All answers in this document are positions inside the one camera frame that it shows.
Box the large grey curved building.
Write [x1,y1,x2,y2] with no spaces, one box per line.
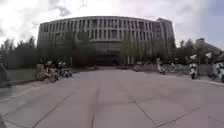
[36,15,176,67]

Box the person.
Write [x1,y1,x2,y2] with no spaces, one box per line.
[156,57,166,76]

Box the group of parked scooters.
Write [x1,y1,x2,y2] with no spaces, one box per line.
[55,60,74,79]

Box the parked bicycle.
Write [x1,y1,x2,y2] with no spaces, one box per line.
[165,61,184,77]

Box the row of trees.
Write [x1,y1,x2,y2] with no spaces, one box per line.
[0,30,98,70]
[120,33,224,66]

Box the yellow bicycle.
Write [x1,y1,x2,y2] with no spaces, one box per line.
[35,60,60,84]

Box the blue white scooter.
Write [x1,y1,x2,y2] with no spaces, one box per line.
[210,60,224,84]

